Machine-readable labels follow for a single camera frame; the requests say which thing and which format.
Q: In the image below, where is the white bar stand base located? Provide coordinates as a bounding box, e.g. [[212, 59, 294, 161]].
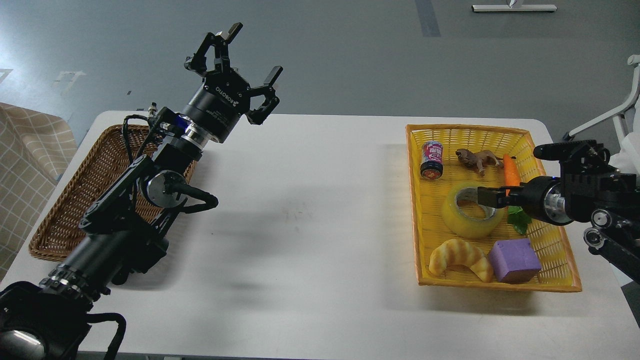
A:
[[471, 4, 558, 13]]

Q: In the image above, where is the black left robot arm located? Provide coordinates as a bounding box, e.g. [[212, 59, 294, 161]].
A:
[[1, 22, 283, 360]]

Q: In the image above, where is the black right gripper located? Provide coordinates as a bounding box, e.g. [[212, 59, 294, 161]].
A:
[[477, 176, 573, 226]]

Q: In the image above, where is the purple foam cube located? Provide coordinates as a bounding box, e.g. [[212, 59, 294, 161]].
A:
[[487, 238, 542, 284]]

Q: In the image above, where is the brown wicker basket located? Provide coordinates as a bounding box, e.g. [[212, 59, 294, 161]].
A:
[[29, 124, 218, 262]]

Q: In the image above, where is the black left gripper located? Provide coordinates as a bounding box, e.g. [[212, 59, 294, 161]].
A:
[[181, 22, 284, 144]]

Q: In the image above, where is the yellow plastic basket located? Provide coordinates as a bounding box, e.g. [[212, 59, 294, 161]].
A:
[[406, 124, 582, 293]]

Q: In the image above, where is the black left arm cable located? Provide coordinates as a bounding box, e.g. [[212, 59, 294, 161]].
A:
[[121, 114, 161, 163]]

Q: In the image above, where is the brown toy animal figure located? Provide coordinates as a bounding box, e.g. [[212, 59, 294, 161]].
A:
[[454, 148, 505, 177]]

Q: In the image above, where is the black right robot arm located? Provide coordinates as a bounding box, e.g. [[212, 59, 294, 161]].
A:
[[477, 139, 640, 282]]

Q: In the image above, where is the white office chair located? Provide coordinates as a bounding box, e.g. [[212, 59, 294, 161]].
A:
[[562, 54, 640, 145]]

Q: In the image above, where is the toy orange carrot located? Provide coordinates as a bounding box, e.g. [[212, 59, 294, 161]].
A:
[[502, 154, 534, 236]]

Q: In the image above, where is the toy croissant bread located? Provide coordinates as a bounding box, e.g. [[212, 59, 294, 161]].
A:
[[428, 238, 494, 283]]

